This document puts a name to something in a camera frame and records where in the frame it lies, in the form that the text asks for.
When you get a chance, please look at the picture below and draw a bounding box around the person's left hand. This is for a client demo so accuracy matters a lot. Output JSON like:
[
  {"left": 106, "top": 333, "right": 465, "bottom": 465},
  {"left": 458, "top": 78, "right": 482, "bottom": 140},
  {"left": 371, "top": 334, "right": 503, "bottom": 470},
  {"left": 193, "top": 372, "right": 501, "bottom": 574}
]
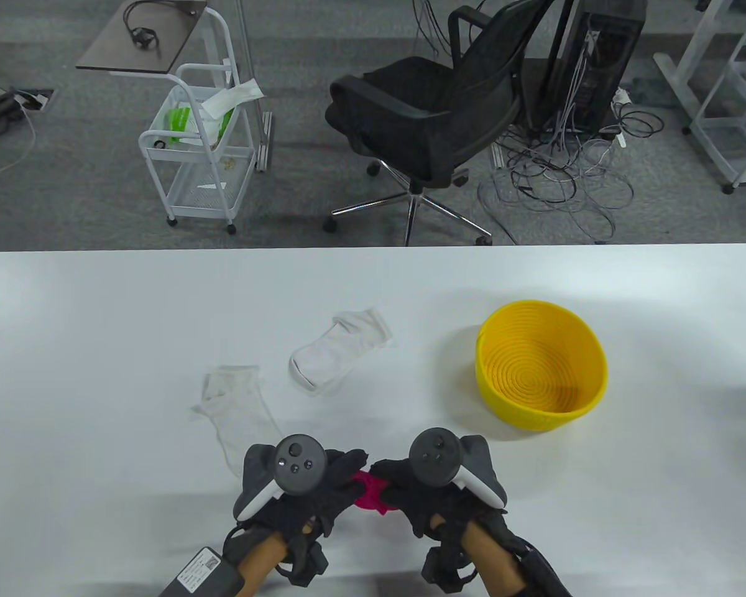
[{"left": 239, "top": 448, "right": 372, "bottom": 539}]

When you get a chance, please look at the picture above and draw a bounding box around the person's right hand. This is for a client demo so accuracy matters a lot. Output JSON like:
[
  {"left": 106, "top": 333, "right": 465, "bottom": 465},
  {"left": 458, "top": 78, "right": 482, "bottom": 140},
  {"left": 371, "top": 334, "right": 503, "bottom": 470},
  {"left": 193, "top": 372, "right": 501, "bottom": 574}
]
[{"left": 368, "top": 459, "right": 510, "bottom": 539}]

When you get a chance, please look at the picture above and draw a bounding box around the pink sock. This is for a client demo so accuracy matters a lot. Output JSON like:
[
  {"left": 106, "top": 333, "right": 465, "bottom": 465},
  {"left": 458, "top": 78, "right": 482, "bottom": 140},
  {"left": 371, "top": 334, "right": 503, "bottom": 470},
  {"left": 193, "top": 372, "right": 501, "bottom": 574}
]
[
  {"left": 357, "top": 476, "right": 398, "bottom": 516},
  {"left": 351, "top": 471, "right": 398, "bottom": 516}
]

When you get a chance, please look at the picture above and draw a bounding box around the sheer white sock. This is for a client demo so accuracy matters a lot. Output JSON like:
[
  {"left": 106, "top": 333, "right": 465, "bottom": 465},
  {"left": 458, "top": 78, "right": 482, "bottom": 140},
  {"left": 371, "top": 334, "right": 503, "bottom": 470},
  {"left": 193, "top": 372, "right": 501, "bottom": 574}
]
[{"left": 191, "top": 365, "right": 283, "bottom": 478}]

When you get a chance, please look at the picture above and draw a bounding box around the thick white sock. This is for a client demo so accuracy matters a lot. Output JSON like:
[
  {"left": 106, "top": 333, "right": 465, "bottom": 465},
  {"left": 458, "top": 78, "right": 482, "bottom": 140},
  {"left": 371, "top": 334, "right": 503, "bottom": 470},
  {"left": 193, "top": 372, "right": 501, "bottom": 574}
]
[{"left": 289, "top": 307, "right": 391, "bottom": 394}]

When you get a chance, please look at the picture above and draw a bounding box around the person's left forearm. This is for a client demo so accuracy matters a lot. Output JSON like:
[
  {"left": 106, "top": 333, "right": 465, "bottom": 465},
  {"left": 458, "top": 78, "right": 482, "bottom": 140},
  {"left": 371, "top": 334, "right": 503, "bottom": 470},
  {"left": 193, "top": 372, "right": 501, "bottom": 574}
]
[{"left": 236, "top": 529, "right": 290, "bottom": 597}]

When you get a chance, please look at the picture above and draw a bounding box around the person's right forearm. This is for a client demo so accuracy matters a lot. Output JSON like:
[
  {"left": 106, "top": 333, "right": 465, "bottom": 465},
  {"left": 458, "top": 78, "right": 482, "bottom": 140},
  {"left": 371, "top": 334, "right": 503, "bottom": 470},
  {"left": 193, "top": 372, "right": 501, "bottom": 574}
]
[{"left": 460, "top": 519, "right": 529, "bottom": 597}]

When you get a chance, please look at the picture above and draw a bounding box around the grey white hand controller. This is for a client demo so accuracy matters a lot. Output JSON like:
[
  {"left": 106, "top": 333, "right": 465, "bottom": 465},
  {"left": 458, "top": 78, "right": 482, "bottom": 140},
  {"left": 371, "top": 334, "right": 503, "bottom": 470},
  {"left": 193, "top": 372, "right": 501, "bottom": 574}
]
[
  {"left": 407, "top": 428, "right": 509, "bottom": 509},
  {"left": 233, "top": 433, "right": 329, "bottom": 523}
]

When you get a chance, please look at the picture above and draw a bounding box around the small black wrist module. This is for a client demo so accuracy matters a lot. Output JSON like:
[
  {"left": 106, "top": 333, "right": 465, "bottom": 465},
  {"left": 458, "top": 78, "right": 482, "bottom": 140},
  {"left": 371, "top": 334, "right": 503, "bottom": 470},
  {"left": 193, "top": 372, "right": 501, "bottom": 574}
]
[
  {"left": 277, "top": 538, "right": 330, "bottom": 586},
  {"left": 421, "top": 544, "right": 476, "bottom": 591}
]

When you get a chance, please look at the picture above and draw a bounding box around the black labelled wrist box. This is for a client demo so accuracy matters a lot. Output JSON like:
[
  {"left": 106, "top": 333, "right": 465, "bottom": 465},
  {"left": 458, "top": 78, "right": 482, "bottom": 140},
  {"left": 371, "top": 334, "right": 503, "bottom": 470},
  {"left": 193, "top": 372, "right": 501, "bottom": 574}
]
[
  {"left": 516, "top": 541, "right": 573, "bottom": 597},
  {"left": 159, "top": 546, "right": 243, "bottom": 597}
]

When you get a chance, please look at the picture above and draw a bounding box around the yellow woven basket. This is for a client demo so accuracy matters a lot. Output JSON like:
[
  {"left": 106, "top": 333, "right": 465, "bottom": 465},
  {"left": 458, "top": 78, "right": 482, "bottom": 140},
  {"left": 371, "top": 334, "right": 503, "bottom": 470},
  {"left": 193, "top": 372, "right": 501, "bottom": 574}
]
[{"left": 476, "top": 300, "right": 609, "bottom": 433}]

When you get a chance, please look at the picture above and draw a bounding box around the white rolling cart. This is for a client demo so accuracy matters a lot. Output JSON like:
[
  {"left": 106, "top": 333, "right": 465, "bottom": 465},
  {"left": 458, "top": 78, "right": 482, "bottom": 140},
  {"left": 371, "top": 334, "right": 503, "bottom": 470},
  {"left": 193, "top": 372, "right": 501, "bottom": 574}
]
[{"left": 139, "top": 62, "right": 257, "bottom": 235}]

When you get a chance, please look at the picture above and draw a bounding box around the grey metal stand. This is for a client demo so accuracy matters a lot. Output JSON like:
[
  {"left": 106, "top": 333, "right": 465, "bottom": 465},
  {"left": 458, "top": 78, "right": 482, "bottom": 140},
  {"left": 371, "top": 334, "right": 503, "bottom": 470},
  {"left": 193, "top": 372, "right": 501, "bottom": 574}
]
[{"left": 233, "top": 0, "right": 274, "bottom": 173}]

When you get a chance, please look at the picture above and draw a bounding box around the black office chair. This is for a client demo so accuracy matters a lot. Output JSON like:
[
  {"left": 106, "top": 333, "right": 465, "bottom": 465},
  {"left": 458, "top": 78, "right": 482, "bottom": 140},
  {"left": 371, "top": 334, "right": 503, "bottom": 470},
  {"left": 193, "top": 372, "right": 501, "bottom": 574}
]
[{"left": 322, "top": 0, "right": 563, "bottom": 246}]

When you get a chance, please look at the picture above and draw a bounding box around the green white packet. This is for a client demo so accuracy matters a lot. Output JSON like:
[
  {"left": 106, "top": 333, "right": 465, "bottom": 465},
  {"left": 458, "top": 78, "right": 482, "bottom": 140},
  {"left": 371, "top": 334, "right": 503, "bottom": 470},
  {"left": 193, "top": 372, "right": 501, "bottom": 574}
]
[{"left": 165, "top": 107, "right": 237, "bottom": 147}]

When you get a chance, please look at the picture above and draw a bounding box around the white cloth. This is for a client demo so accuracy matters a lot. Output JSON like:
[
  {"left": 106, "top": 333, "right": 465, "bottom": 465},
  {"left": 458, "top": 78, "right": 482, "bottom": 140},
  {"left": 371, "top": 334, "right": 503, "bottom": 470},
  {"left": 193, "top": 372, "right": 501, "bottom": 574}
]
[{"left": 200, "top": 79, "right": 265, "bottom": 119}]

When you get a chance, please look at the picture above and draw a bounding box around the white power strip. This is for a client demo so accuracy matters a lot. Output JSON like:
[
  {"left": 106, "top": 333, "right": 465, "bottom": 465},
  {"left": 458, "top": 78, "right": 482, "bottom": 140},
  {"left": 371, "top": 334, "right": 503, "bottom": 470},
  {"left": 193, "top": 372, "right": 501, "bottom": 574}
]
[{"left": 610, "top": 87, "right": 632, "bottom": 149}]

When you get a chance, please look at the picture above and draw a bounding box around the white metal rack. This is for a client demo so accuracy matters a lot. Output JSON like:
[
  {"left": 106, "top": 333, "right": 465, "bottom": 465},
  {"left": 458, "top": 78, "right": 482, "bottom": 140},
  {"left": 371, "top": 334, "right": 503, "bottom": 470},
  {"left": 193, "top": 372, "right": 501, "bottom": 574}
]
[{"left": 690, "top": 0, "right": 746, "bottom": 193}]

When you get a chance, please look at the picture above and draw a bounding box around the black computer tower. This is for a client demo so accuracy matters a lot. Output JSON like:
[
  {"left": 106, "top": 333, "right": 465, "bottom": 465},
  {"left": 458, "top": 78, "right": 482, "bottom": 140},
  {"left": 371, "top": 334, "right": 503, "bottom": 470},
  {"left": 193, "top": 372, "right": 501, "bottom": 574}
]
[{"left": 538, "top": 0, "right": 648, "bottom": 134}]

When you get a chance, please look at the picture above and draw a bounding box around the brown top side table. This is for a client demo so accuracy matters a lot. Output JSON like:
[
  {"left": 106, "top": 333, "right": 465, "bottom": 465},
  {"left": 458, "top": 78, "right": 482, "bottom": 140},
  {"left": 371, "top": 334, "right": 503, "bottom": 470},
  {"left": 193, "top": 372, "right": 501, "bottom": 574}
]
[{"left": 75, "top": 0, "right": 234, "bottom": 81}]

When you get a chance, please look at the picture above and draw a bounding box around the floor socket box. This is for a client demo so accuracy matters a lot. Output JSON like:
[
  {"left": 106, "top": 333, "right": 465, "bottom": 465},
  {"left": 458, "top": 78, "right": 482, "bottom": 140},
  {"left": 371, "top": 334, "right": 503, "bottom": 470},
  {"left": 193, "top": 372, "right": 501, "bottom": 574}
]
[{"left": 12, "top": 87, "right": 57, "bottom": 113}]

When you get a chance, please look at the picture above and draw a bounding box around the tangle of cables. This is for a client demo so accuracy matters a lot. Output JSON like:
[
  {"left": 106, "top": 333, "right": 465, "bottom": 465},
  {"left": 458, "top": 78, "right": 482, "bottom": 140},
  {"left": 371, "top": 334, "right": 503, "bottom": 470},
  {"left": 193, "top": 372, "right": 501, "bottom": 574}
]
[{"left": 477, "top": 87, "right": 665, "bottom": 244}]

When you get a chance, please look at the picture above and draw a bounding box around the white cable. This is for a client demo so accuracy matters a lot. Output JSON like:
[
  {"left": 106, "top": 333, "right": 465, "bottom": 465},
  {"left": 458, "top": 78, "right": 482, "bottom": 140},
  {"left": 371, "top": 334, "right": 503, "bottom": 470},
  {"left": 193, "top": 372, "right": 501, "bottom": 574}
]
[{"left": 0, "top": 106, "right": 36, "bottom": 178}]

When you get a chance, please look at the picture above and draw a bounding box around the black coiled cable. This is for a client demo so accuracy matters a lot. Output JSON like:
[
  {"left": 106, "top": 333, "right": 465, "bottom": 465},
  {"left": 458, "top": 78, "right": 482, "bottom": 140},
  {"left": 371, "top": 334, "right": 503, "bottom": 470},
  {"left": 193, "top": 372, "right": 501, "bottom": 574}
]
[{"left": 123, "top": 0, "right": 161, "bottom": 50}]

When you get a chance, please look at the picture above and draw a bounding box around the white desk frame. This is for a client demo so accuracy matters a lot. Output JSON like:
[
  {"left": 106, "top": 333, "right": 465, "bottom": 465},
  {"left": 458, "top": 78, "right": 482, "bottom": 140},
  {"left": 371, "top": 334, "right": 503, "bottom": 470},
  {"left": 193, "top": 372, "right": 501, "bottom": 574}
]
[{"left": 653, "top": 0, "right": 746, "bottom": 134}]

